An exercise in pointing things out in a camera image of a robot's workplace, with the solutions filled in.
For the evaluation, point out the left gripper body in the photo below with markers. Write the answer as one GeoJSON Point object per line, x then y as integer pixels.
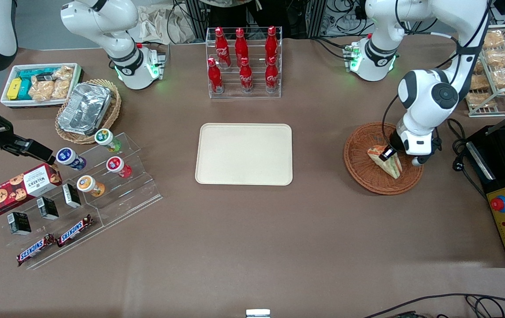
{"type": "Point", "coordinates": [396, 142]}

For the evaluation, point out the triangle sandwich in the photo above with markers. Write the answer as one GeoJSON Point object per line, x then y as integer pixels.
{"type": "Point", "coordinates": [391, 168]}

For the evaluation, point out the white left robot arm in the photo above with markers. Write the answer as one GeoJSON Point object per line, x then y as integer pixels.
{"type": "Point", "coordinates": [429, 95]}

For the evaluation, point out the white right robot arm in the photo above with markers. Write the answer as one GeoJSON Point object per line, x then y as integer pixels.
{"type": "Point", "coordinates": [124, 57]}

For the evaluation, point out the round brown wicker basket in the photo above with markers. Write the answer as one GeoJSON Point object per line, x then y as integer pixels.
{"type": "Point", "coordinates": [367, 181]}

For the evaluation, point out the oval wicker basket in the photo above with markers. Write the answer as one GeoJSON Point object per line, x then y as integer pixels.
{"type": "Point", "coordinates": [71, 138]}

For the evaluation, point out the cream plastic tray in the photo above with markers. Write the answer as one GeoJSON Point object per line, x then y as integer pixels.
{"type": "Point", "coordinates": [243, 154]}

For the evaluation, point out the blue lid drink cup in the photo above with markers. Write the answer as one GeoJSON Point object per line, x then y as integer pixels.
{"type": "Point", "coordinates": [65, 156]}

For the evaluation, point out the red cookie box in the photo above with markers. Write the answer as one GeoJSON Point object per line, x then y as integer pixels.
{"type": "Point", "coordinates": [14, 190]}

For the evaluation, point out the white rectangular bin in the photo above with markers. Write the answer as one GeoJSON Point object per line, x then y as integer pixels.
{"type": "Point", "coordinates": [27, 103]}

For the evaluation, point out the yellow snack pack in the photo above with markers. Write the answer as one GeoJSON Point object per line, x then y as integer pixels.
{"type": "Point", "coordinates": [14, 89]}

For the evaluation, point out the small black carton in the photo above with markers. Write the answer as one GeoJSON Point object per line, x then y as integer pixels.
{"type": "Point", "coordinates": [19, 223]}
{"type": "Point", "coordinates": [71, 195]}
{"type": "Point", "coordinates": [47, 208]}

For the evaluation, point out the small teal box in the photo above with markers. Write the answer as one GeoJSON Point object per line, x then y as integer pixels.
{"type": "Point", "coordinates": [25, 90]}

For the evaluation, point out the orange lid drink cup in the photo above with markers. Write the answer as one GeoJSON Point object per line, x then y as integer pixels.
{"type": "Point", "coordinates": [85, 183]}

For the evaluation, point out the clear bag of crisps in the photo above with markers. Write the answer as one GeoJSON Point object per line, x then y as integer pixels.
{"type": "Point", "coordinates": [65, 73]}
{"type": "Point", "coordinates": [41, 90]}
{"type": "Point", "coordinates": [61, 88]}

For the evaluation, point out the aluminium foil container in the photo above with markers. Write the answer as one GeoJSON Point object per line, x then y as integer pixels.
{"type": "Point", "coordinates": [84, 108]}

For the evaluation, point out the green lid drink cup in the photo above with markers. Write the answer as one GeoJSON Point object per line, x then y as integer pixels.
{"type": "Point", "coordinates": [103, 137]}

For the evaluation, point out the long teal box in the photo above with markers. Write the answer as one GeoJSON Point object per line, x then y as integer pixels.
{"type": "Point", "coordinates": [32, 73]}

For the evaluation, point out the red lid drink cup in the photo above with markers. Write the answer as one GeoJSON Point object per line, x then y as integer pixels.
{"type": "Point", "coordinates": [114, 164]}

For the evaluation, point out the snickers chocolate bar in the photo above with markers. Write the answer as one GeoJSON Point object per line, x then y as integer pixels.
{"type": "Point", "coordinates": [35, 250]}
{"type": "Point", "coordinates": [75, 230]}

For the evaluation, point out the red emergency stop button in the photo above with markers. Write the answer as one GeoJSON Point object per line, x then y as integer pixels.
{"type": "Point", "coordinates": [497, 203]}

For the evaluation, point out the clear acrylic stepped stand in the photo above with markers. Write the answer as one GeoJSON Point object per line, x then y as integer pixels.
{"type": "Point", "coordinates": [137, 194]}

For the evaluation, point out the red cola bottle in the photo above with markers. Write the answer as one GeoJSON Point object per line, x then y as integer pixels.
{"type": "Point", "coordinates": [222, 48]}
{"type": "Point", "coordinates": [272, 77]}
{"type": "Point", "coordinates": [271, 44]}
{"type": "Point", "coordinates": [215, 77]}
{"type": "Point", "coordinates": [246, 78]}
{"type": "Point", "coordinates": [241, 46]}

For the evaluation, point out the clear acrylic bottle rack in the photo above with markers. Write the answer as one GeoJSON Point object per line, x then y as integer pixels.
{"type": "Point", "coordinates": [258, 93]}

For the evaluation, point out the beige crumpled cloth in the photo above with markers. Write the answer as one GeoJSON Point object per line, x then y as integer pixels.
{"type": "Point", "coordinates": [155, 26]}

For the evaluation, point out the aluminium frame post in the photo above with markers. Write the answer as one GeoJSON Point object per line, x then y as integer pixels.
{"type": "Point", "coordinates": [197, 20]}
{"type": "Point", "coordinates": [314, 17]}

